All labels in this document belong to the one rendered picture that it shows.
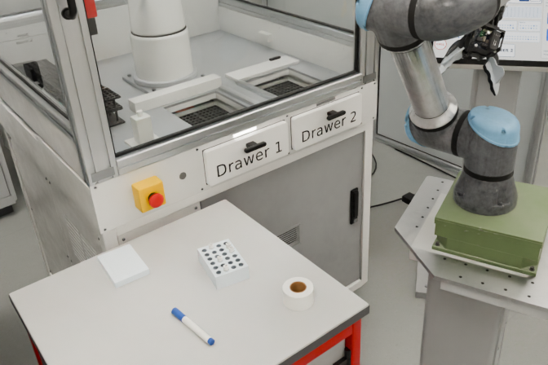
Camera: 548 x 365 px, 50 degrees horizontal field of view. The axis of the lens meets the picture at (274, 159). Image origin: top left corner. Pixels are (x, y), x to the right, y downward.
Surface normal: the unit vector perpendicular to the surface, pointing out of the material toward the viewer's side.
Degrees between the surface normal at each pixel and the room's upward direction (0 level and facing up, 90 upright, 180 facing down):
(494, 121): 7
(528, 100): 90
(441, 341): 90
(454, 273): 0
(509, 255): 90
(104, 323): 0
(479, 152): 91
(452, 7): 73
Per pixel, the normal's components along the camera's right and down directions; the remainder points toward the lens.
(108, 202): 0.61, 0.36
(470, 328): -0.49, 0.44
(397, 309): -0.05, -0.87
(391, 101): -0.76, 0.35
